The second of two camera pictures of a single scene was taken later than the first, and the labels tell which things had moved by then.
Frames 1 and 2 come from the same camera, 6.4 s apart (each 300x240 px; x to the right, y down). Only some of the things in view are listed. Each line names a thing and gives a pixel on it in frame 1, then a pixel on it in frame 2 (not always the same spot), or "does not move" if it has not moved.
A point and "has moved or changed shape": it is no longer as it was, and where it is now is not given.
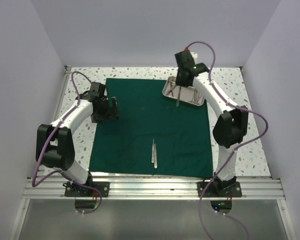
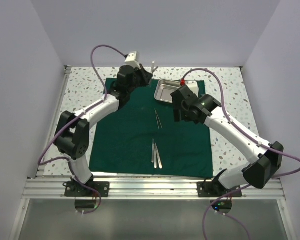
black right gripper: x=179 y=83 → x=177 y=111
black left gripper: x=111 y=112 → x=146 y=76
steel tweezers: x=155 y=162 does not move
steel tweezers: x=177 y=102 has moved or changed shape
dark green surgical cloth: x=153 y=135 does not move
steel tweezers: x=153 y=152 does not move
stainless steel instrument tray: x=189 y=94 has moved or changed shape
